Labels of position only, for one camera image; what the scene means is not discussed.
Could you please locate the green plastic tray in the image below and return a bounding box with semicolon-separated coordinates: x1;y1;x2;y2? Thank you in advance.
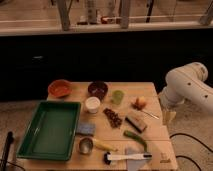
17;101;81;161

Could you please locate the orange bowl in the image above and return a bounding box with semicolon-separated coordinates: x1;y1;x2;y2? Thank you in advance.
48;79;71;98

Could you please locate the green plastic cup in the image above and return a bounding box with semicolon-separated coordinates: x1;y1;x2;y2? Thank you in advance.
112;90;124;105

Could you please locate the small metal cup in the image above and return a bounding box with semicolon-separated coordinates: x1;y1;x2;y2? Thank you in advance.
79;138;93;155

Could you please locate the silver fork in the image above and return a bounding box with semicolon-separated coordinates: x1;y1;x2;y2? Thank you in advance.
139;110;160;119

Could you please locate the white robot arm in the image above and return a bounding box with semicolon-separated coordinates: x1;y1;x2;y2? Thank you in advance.
159;62;213;125

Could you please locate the small red-yellow apple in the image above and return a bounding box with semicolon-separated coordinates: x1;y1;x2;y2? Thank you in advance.
133;96;147;110

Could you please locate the blue-grey sponge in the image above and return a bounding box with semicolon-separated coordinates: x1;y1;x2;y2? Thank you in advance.
77;123;96;136

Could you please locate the bunch of dark grapes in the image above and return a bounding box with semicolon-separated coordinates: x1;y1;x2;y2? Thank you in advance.
103;108;122;128

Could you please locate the white paper cup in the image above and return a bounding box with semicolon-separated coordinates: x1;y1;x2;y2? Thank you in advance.
85;97;100;114

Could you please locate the black stand at left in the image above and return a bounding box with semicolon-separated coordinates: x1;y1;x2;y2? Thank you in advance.
0;131;14;171

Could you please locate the green chili pepper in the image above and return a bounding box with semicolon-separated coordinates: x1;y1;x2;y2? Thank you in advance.
123;130;148;152

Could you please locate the brown block sponge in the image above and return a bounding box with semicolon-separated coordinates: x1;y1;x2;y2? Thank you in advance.
125;113;147;133

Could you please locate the white-handled brush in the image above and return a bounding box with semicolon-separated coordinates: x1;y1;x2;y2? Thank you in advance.
104;152;152;165

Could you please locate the dark brown bowl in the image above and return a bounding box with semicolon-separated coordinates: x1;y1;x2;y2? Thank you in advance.
88;81;108;100

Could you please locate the grey cloth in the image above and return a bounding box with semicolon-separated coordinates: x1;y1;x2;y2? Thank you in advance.
125;147;152;171

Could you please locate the black cable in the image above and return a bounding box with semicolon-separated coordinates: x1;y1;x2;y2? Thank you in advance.
169;132;213;171

